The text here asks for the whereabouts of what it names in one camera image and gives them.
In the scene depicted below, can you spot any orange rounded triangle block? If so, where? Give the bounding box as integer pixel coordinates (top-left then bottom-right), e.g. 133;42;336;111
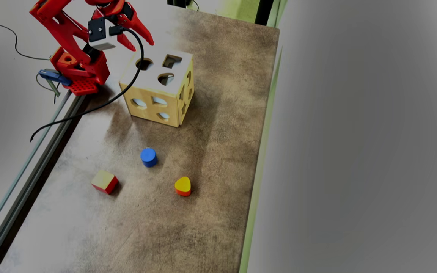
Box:
174;176;192;197

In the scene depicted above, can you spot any red cube block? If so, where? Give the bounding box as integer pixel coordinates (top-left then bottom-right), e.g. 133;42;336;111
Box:
91;169;119;195

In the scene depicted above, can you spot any wooden shape sorter box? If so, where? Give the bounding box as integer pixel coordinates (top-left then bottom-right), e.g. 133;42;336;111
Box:
119;47;195;128

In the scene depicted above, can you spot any thin black floor cable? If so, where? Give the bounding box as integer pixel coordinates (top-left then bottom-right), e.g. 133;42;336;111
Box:
0;22;51;61

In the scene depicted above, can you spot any thin black cable loop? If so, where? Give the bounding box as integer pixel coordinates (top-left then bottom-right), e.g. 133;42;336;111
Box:
36;73;58;104

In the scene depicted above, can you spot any red robot base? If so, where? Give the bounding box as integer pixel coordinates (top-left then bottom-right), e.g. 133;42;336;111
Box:
50;46;111;95

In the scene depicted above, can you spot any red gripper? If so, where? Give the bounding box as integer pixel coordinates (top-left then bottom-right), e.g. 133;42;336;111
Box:
85;0;154;52

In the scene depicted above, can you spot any dark vertical post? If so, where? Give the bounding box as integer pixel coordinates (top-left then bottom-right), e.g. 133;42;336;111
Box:
255;0;276;27

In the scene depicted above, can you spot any black and white wrist camera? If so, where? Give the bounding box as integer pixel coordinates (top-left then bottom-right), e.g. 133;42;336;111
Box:
88;17;124;50

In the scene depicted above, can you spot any blue cylinder block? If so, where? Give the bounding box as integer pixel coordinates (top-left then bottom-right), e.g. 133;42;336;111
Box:
140;147;158;168

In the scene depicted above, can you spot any thick black camera cable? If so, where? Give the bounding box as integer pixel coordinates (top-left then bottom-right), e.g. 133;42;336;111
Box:
30;27;145;143

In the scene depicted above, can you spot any blue table clamp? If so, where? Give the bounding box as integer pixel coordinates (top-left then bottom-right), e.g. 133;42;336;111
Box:
38;69;72;97

